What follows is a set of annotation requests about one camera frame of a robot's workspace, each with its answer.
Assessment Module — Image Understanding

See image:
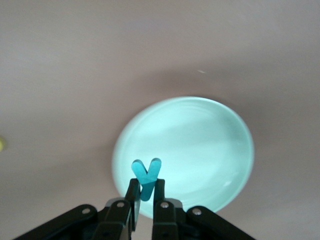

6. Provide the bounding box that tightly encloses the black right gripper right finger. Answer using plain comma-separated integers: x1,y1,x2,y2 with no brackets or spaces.
151,178,256,240

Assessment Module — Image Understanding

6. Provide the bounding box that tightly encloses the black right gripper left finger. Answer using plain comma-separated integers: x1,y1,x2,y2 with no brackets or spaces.
14,178,141,240

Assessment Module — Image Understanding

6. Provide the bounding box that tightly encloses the teal letter y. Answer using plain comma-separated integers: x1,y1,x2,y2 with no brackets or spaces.
131,157,162,202

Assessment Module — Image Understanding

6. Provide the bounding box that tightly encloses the light green plate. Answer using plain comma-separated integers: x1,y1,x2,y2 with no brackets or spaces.
111,96,255,220

